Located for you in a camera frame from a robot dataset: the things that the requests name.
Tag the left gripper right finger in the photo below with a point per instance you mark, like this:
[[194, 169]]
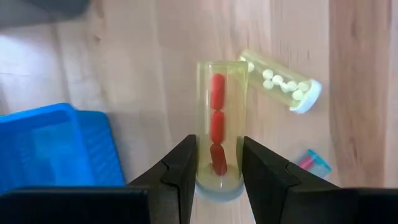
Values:
[[267, 183]]

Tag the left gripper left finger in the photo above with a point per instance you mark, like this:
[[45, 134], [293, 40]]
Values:
[[174, 174]]

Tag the small vial with pink pills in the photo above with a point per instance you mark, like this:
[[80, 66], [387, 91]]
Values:
[[314, 163]]

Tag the pill bottle with red capsules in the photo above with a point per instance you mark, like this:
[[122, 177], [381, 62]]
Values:
[[222, 124]]

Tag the pill bottle with white tablets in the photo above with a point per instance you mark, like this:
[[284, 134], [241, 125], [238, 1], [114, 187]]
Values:
[[280, 84]]

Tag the small blue slotted basket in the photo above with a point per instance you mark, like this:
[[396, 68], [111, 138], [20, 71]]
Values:
[[56, 149]]

